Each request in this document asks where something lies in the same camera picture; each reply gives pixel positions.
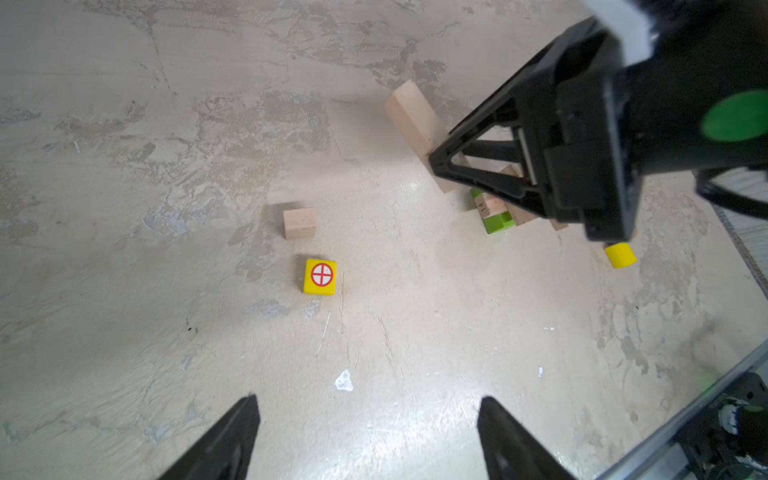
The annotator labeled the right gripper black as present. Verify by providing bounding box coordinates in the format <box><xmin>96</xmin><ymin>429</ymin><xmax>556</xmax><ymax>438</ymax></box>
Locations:
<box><xmin>429</xmin><ymin>17</ymin><xmax>640</xmax><ymax>242</ymax></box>

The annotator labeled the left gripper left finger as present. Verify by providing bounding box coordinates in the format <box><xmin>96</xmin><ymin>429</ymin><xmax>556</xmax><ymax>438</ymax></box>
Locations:
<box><xmin>159</xmin><ymin>394</ymin><xmax>260</xmax><ymax>480</ymax></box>

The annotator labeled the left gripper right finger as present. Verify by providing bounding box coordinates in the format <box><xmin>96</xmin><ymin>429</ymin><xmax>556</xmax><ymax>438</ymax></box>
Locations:
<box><xmin>477</xmin><ymin>396</ymin><xmax>575</xmax><ymax>480</ymax></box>

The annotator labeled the green wood block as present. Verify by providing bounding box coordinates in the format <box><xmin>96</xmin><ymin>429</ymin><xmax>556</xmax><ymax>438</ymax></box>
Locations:
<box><xmin>470</xmin><ymin>188</ymin><xmax>516</xmax><ymax>235</ymax></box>

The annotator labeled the wood block angled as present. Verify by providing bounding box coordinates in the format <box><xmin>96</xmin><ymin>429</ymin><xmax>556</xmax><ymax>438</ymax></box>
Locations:
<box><xmin>549</xmin><ymin>219</ymin><xmax>569</xmax><ymax>231</ymax></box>

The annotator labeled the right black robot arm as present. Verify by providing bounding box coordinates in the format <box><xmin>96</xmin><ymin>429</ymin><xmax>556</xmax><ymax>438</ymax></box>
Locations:
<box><xmin>429</xmin><ymin>1</ymin><xmax>767</xmax><ymax>243</ymax></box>

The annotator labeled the yellow cylinder block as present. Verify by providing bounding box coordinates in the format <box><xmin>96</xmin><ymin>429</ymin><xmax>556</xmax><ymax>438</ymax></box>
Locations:
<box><xmin>603</xmin><ymin>242</ymin><xmax>638</xmax><ymax>269</ymax></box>

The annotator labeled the yellow cube block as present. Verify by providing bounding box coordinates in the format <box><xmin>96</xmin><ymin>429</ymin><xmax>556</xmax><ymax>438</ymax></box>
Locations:
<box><xmin>303</xmin><ymin>259</ymin><xmax>338</xmax><ymax>296</ymax></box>

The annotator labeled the small square wood block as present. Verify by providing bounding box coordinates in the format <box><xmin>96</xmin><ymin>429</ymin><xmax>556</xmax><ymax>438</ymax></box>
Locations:
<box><xmin>283</xmin><ymin>208</ymin><xmax>317</xmax><ymax>240</ymax></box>

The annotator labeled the aluminium mounting rail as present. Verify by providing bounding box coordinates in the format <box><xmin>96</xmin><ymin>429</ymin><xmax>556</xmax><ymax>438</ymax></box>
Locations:
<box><xmin>600</xmin><ymin>343</ymin><xmax>767</xmax><ymax>479</ymax></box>

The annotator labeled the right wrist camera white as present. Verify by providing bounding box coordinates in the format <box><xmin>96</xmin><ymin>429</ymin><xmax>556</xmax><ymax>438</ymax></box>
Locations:
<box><xmin>581</xmin><ymin>0</ymin><xmax>656</xmax><ymax>67</ymax></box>

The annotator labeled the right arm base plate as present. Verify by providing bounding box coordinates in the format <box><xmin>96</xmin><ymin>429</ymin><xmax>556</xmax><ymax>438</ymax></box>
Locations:
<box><xmin>677</xmin><ymin>373</ymin><xmax>767</xmax><ymax>479</ymax></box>

